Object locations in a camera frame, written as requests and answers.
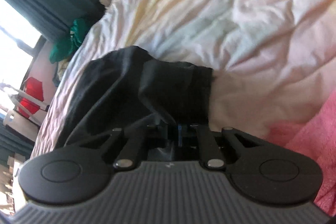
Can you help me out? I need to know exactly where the green garment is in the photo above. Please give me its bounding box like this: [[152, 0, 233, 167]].
[[49, 16, 95, 64]]

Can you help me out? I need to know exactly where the pastel bed sheet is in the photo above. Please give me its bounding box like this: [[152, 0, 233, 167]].
[[32, 0, 335, 156]]

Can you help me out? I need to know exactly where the black garment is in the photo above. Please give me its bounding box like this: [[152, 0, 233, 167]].
[[55, 46, 213, 148]]

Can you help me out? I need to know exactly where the pink fluffy blanket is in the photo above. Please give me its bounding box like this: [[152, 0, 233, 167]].
[[266, 92, 335, 217]]

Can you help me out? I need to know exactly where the red cloth on rack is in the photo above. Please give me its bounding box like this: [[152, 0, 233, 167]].
[[19, 77, 44, 114]]

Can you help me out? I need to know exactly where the metal drying rack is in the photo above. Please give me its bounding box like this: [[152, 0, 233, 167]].
[[1, 83, 50, 126]]

